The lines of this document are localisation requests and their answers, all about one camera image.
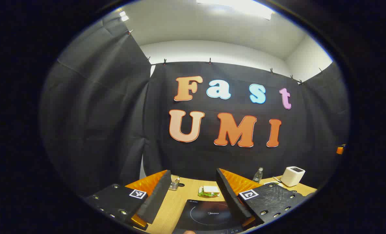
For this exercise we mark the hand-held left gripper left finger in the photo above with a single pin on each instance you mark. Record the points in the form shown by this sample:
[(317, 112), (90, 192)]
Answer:
[(157, 198)]

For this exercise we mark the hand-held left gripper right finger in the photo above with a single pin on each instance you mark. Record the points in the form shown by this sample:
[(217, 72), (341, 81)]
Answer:
[(232, 198)]

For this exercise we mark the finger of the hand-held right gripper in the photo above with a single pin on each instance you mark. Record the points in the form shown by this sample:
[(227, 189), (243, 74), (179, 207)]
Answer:
[(340, 150)]

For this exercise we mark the black induction cooktop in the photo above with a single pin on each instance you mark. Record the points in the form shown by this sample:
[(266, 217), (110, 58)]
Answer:
[(206, 217)]

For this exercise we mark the toy sandwich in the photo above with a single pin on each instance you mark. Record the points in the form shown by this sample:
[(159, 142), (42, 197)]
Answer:
[(211, 189)]

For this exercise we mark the clear plastic water bottle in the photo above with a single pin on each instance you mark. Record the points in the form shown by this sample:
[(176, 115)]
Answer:
[(258, 177)]

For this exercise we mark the white boxy appliance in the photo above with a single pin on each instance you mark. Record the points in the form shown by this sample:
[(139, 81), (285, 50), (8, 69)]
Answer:
[(292, 177)]

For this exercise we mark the black backdrop cloth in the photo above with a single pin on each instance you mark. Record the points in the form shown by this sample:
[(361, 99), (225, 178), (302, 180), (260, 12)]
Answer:
[(115, 113)]

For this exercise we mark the row of cloth clips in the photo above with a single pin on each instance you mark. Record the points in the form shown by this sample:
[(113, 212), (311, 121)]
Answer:
[(209, 60)]

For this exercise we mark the long ceiling light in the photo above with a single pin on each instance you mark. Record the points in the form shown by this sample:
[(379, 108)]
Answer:
[(241, 6)]

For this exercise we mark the small ceiling light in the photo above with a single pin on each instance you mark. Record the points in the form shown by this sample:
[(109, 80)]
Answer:
[(124, 16)]

